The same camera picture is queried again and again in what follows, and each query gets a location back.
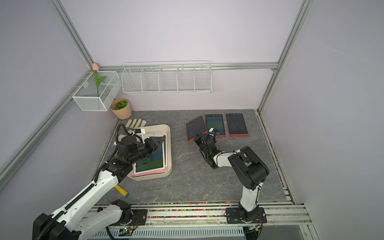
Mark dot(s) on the large red writing tablet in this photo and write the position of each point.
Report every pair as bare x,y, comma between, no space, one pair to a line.
216,121

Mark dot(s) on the artificial pink tulip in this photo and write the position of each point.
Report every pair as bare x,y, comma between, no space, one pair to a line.
98,80

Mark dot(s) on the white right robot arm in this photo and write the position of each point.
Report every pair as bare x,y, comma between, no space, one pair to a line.
251,172

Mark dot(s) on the potted green plant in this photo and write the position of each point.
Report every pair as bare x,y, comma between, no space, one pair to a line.
121,108

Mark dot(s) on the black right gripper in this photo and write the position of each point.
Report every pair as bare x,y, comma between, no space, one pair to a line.
197,139

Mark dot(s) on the pink writing tablet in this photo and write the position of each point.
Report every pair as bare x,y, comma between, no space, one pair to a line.
166,168

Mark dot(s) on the small red writing tablet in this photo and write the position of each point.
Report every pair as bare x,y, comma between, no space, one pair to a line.
236,125

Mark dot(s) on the white mesh wall box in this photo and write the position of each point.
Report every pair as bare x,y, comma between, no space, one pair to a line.
86,95

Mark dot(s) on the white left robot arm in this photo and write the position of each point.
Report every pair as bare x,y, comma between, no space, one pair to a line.
67,223

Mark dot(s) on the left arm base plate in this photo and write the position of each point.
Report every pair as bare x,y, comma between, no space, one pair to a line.
138,216

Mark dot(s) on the white wire wall shelf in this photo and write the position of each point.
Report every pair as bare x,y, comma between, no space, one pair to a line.
167,77

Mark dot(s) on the black frame writing tablet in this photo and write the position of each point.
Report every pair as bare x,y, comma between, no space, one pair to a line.
195,128

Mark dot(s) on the cream plastic storage tray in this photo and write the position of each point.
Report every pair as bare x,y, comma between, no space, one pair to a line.
154,130

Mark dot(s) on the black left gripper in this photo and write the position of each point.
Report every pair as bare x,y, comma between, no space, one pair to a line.
155,145

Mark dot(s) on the beige work glove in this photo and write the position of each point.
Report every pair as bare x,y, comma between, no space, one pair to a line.
135,123

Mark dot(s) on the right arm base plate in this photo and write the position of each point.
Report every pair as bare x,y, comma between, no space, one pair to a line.
241,216

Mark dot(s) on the white writing tablet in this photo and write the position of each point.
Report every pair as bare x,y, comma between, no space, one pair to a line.
155,162

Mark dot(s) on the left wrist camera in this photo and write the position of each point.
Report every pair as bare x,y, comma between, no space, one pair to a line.
138,133

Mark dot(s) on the yellow blue handled tool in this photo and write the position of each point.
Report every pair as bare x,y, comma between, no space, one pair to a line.
122,191

